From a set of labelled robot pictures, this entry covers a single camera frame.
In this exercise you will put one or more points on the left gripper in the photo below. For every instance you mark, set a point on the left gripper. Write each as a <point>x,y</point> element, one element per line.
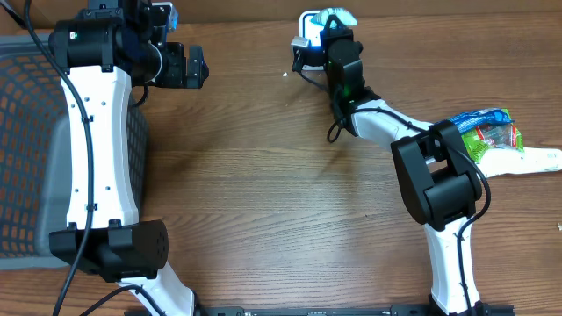
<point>178,76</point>

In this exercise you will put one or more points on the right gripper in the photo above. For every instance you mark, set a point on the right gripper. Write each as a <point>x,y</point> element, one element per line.
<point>327,32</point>

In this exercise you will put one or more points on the teal snack packet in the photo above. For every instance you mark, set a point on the teal snack packet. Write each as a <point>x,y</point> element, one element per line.
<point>321,18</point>

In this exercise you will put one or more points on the blue snack packet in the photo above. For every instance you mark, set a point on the blue snack packet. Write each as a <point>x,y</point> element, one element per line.
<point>466,121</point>

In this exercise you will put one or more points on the green snack bag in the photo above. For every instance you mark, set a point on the green snack bag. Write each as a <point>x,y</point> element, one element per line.
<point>486,137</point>

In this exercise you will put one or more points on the white cosmetic tube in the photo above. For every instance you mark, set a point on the white cosmetic tube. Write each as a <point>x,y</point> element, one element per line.
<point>502,161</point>

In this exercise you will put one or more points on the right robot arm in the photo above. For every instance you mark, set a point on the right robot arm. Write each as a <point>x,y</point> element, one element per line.
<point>439,183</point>

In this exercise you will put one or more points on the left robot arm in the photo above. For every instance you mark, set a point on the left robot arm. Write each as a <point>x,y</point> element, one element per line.
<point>109,48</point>

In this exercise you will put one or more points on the white barcode scanner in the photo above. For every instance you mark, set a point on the white barcode scanner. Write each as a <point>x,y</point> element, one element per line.
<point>309,30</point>

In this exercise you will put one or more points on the grey plastic shopping basket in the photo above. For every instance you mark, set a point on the grey plastic shopping basket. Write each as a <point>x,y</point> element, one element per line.
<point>36,156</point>

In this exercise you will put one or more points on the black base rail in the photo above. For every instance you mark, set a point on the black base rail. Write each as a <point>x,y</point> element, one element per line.
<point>394,310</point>

